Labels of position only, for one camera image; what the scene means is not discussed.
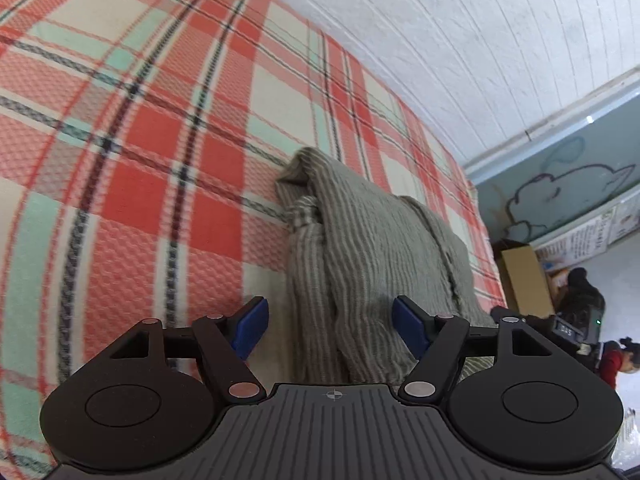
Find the open cardboard box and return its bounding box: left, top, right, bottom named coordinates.
left=492, top=240, right=568, bottom=318

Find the black clothing pile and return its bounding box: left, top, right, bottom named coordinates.
left=556, top=266, right=605, bottom=326

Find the blue cartoon wall panel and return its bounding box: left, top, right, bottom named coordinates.
left=465, top=67, right=639, bottom=243

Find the person in red top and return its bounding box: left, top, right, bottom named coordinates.
left=598, top=337, right=640, bottom=389

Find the white printed wall poster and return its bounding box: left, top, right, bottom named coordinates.
left=532, top=193, right=639, bottom=273

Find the red plaid bed sheet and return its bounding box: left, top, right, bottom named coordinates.
left=1, top=0, right=503, bottom=479

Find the olive striped shirt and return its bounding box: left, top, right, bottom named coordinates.
left=276, top=148, right=494, bottom=386

